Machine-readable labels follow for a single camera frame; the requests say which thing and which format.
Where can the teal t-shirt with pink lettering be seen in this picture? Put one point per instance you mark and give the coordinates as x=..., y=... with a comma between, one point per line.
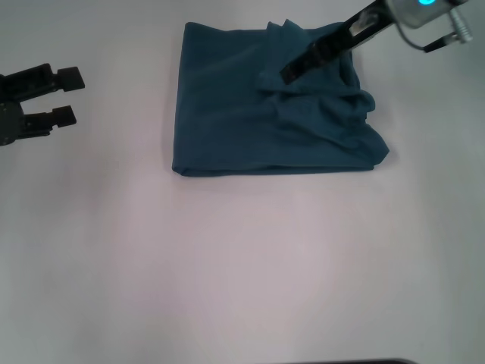
x=235, y=113

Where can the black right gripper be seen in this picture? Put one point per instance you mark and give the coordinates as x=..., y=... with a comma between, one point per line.
x=369, y=22

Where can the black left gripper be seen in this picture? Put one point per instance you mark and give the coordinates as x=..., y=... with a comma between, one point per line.
x=9, y=123

